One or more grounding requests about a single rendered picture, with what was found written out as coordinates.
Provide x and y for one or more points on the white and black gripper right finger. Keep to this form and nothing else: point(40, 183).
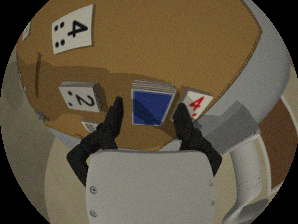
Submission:
point(186, 132)

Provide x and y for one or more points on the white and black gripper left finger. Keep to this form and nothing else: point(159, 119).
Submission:
point(102, 138)

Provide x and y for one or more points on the white printed card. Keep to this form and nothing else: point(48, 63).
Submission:
point(26, 31)

